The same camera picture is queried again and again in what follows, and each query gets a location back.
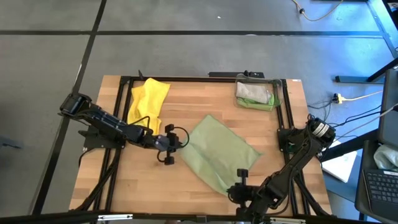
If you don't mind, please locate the yellow microfiber towel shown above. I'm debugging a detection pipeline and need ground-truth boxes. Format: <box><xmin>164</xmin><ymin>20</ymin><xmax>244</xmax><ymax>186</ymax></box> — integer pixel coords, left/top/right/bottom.
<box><xmin>127</xmin><ymin>77</ymin><xmax>172</xmax><ymax>136</ymax></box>

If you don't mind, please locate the dark laptop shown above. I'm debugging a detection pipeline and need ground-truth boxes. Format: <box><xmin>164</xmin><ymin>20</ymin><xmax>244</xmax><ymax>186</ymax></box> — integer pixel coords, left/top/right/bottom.
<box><xmin>354</xmin><ymin>139</ymin><xmax>398</xmax><ymax>223</ymax></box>

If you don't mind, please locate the silver metal bracket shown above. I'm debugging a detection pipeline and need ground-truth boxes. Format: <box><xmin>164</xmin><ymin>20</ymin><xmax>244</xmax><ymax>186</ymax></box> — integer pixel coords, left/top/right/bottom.
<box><xmin>269</xmin><ymin>217</ymin><xmax>307</xmax><ymax>224</ymax></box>
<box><xmin>97</xmin><ymin>213</ymin><xmax>134</xmax><ymax>222</ymax></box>

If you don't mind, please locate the yellow floor cable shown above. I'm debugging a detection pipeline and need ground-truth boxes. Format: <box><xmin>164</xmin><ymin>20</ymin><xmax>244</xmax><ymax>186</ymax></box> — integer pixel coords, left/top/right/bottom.
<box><xmin>291</xmin><ymin>0</ymin><xmax>344</xmax><ymax>22</ymax></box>

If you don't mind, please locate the clear plastic bin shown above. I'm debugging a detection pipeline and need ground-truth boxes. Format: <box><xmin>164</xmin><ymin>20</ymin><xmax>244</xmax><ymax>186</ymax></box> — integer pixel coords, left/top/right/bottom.
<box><xmin>234</xmin><ymin>72</ymin><xmax>285</xmax><ymax>113</ymax></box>

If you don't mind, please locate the white booklet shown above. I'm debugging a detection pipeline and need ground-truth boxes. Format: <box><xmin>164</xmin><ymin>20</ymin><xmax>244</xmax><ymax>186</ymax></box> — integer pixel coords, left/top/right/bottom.
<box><xmin>321</xmin><ymin>136</ymin><xmax>359</xmax><ymax>184</ymax></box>

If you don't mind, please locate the grey waffle microfiber towel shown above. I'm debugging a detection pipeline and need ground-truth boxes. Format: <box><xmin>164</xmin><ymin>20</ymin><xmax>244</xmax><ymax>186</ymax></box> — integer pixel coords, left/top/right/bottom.
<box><xmin>235</xmin><ymin>81</ymin><xmax>272</xmax><ymax>105</ymax></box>

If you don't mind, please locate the black aluminium table frame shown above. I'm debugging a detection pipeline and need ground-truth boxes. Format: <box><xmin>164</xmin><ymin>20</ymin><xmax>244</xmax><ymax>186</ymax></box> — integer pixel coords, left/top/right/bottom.
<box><xmin>73</xmin><ymin>70</ymin><xmax>334</xmax><ymax>219</ymax></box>

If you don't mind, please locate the black cable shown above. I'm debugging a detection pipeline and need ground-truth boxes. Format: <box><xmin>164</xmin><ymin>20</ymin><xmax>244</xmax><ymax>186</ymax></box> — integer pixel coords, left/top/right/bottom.
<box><xmin>309</xmin><ymin>104</ymin><xmax>384</xmax><ymax>133</ymax></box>

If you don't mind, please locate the black desk foot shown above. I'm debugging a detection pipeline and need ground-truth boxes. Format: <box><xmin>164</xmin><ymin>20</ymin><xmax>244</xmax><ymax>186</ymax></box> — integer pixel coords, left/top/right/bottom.
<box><xmin>335</xmin><ymin>57</ymin><xmax>398</xmax><ymax>84</ymax></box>

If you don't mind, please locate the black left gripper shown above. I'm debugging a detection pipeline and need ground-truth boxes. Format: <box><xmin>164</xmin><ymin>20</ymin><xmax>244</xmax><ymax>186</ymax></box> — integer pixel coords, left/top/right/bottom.
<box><xmin>154</xmin><ymin>123</ymin><xmax>183</xmax><ymax>166</ymax></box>

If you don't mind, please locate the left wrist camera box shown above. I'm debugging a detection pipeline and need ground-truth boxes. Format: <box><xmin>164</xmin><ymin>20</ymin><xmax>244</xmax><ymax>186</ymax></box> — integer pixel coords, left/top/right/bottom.
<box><xmin>155</xmin><ymin>134</ymin><xmax>169</xmax><ymax>152</ymax></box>

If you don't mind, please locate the yellow plug with cable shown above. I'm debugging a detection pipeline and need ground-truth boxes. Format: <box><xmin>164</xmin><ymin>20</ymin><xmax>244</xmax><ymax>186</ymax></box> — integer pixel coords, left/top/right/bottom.
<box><xmin>333</xmin><ymin>90</ymin><xmax>384</xmax><ymax>105</ymax></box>

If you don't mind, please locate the bright green microfiber towel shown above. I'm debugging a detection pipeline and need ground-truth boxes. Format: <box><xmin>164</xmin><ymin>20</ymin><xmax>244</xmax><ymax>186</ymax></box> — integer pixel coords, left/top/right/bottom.
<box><xmin>236</xmin><ymin>93</ymin><xmax>276</xmax><ymax>113</ymax></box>

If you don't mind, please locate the pale crumpled cloth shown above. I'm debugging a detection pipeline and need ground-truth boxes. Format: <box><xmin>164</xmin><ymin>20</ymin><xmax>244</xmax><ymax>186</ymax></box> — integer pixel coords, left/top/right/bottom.
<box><xmin>373</xmin><ymin>144</ymin><xmax>398</xmax><ymax>172</ymax></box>

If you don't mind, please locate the pale green teal-edged towel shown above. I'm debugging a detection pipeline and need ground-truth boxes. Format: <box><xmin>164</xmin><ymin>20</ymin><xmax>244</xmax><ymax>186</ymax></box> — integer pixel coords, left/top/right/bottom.
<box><xmin>179</xmin><ymin>114</ymin><xmax>263</xmax><ymax>197</ymax></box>

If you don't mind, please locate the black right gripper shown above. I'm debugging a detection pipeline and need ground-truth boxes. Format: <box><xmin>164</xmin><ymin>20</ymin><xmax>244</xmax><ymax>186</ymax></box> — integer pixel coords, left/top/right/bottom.
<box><xmin>228</xmin><ymin>168</ymin><xmax>259</xmax><ymax>219</ymax></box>

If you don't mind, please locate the grey flat panel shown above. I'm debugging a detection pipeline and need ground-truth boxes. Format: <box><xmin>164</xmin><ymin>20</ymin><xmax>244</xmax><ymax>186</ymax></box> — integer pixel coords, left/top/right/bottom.
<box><xmin>377</xmin><ymin>68</ymin><xmax>398</xmax><ymax>147</ymax></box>

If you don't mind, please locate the white cable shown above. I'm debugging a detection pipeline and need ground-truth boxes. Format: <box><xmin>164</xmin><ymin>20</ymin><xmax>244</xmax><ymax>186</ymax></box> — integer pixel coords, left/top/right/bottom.
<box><xmin>334</xmin><ymin>105</ymin><xmax>398</xmax><ymax>141</ymax></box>

